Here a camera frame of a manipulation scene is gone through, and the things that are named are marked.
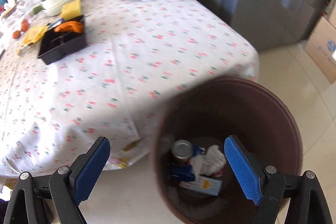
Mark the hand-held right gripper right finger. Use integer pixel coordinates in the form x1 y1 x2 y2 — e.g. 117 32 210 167
224 135 332 224

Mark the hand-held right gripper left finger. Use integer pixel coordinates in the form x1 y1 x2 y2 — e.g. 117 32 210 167
5 136 111 224

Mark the drink carton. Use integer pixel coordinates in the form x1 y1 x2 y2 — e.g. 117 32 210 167
178 174 223 196

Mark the white paper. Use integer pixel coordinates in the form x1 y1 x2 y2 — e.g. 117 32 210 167
203 145 227 177

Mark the blue snack wrapper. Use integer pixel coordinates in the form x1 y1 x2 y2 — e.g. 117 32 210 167
189 147 206 177

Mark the red drink can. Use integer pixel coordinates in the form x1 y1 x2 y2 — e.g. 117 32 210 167
171 139 194 165

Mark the floral tablecloth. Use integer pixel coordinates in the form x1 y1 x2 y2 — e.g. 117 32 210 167
0 0 260 188

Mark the brown plastic bin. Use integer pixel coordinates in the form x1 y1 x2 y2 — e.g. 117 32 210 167
154 77 303 224

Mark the orange peel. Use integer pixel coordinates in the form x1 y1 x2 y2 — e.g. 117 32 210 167
54 21 85 33

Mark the black plastic tray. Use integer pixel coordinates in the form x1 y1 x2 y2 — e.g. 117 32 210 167
37 15 87 65

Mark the yellow sponge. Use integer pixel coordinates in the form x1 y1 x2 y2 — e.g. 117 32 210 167
60 0 82 20

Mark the grey refrigerator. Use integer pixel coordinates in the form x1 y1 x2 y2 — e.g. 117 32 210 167
180 0 335 51

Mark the yellow wrapper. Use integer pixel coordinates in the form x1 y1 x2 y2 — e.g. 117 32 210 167
21 26 48 46

